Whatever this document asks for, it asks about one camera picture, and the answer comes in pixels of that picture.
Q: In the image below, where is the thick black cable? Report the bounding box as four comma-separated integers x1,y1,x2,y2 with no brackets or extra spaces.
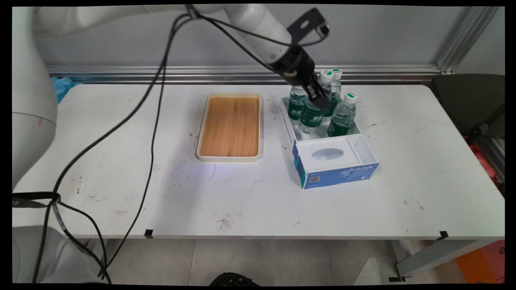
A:
12,5,323,283

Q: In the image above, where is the horizontal aluminium frame rail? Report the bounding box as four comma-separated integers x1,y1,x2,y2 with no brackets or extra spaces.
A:
46,65,442,84

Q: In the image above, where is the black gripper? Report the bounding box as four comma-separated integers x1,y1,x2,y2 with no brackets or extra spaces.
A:
274,46,334,112

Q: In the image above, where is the green label water bottle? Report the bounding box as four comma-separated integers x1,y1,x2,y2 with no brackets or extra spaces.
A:
326,68,343,118
298,69,335,135
327,91,359,137
288,85,308,121

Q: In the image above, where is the blue and white cardboard box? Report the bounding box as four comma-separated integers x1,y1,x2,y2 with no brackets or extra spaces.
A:
280,96,380,190

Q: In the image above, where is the bamboo tray with white rim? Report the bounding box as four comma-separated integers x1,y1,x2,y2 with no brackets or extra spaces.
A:
196,93,264,162

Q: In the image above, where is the blue bubble wrap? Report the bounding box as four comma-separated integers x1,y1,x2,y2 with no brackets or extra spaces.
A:
51,77,76,104

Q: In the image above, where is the red bag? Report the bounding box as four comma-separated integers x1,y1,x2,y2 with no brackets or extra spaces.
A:
466,137,502,190

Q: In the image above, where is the orange box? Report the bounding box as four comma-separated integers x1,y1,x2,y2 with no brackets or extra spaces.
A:
455,240,505,284

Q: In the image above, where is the slanted aluminium frame post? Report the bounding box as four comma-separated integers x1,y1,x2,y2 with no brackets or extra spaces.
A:
435,6,500,74

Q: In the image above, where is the dark chair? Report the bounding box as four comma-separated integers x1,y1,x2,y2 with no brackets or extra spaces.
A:
431,74,505,138

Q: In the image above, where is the grey table leg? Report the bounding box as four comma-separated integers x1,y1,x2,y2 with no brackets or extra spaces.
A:
389,239,498,282

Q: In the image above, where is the black round floor object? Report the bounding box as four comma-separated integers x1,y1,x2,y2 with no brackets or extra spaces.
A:
209,273,260,286

